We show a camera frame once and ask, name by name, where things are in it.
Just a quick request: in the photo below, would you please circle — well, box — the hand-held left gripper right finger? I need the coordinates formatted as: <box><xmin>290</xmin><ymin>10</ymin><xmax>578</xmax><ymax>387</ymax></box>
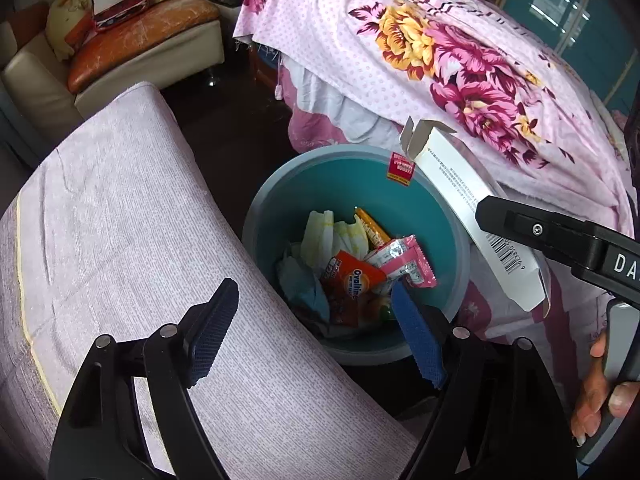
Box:
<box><xmin>391</xmin><ymin>283</ymin><xmax>581</xmax><ymax>480</ymax></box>

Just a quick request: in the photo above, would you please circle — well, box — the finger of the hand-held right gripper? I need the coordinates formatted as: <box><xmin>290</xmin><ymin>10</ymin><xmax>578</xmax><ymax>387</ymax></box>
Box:
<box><xmin>475</xmin><ymin>196</ymin><xmax>598</xmax><ymax>272</ymax></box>

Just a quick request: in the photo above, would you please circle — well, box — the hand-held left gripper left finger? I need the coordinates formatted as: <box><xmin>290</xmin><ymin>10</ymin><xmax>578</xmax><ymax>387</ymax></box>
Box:
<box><xmin>47</xmin><ymin>277</ymin><xmax>240</xmax><ymax>480</ymax></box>

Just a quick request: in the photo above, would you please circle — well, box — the white printed carton box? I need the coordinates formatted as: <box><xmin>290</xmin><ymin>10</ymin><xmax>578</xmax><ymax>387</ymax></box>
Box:
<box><xmin>400</xmin><ymin>116</ymin><xmax>551</xmax><ymax>313</ymax></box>

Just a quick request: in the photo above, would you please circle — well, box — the orange yellow snack bag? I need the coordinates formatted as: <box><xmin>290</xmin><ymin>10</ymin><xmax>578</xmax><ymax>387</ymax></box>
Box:
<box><xmin>354</xmin><ymin>206</ymin><xmax>392</xmax><ymax>247</ymax></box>

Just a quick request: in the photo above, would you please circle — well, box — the yellow white paper wrapper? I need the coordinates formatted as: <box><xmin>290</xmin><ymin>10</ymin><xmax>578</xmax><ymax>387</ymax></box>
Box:
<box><xmin>300</xmin><ymin>209</ymin><xmax>371</xmax><ymax>271</ymax></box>

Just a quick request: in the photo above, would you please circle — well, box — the teal plastic bin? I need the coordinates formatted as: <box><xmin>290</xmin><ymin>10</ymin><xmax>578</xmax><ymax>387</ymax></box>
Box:
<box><xmin>242</xmin><ymin>144</ymin><xmax>472</xmax><ymax>366</ymax></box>

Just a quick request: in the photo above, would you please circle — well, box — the person's right hand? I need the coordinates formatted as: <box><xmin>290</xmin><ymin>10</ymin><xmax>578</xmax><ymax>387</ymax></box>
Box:
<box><xmin>570</xmin><ymin>331</ymin><xmax>640</xmax><ymax>448</ymax></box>

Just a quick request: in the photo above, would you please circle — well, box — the pink snack wrapper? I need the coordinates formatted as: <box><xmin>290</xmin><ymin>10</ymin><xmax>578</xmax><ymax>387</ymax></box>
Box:
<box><xmin>364</xmin><ymin>235</ymin><xmax>438</xmax><ymax>289</ymax></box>

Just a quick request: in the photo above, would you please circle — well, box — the orange snack wrapper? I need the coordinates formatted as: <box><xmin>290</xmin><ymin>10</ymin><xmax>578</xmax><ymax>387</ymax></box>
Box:
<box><xmin>320</xmin><ymin>250</ymin><xmax>388</xmax><ymax>326</ymax></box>

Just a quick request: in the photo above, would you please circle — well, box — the light blue milk carton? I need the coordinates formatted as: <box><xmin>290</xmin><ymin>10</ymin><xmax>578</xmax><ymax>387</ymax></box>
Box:
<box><xmin>277</xmin><ymin>245</ymin><xmax>331</xmax><ymax>323</ymax></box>

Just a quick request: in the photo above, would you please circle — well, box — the mauve woven table cloth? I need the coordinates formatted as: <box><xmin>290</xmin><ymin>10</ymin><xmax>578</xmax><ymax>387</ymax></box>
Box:
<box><xmin>0</xmin><ymin>81</ymin><xmax>421</xmax><ymax>480</ymax></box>

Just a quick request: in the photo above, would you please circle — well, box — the teal glass door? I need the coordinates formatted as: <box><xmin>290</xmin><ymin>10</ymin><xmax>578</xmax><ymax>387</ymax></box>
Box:
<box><xmin>500</xmin><ymin>0</ymin><xmax>621</xmax><ymax>111</ymax></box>

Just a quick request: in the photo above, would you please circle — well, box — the pink floral blanket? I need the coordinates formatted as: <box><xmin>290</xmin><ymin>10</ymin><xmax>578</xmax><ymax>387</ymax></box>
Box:
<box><xmin>234</xmin><ymin>0</ymin><xmax>636</xmax><ymax>241</ymax></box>

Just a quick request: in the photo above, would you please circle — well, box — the pink white bed sheet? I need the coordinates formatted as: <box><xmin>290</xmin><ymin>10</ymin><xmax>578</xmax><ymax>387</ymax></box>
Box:
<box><xmin>277</xmin><ymin>55</ymin><xmax>606</xmax><ymax>341</ymax></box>

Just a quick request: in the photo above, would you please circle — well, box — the orange leather cushion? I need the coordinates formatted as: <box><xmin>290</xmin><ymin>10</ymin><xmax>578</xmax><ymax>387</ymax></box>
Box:
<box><xmin>67</xmin><ymin>0</ymin><xmax>221</xmax><ymax>95</ymax></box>

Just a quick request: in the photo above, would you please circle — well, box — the cream printed pillow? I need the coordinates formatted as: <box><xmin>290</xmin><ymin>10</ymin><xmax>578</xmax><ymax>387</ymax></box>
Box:
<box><xmin>46</xmin><ymin>0</ymin><xmax>96</xmax><ymax>61</ymax></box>

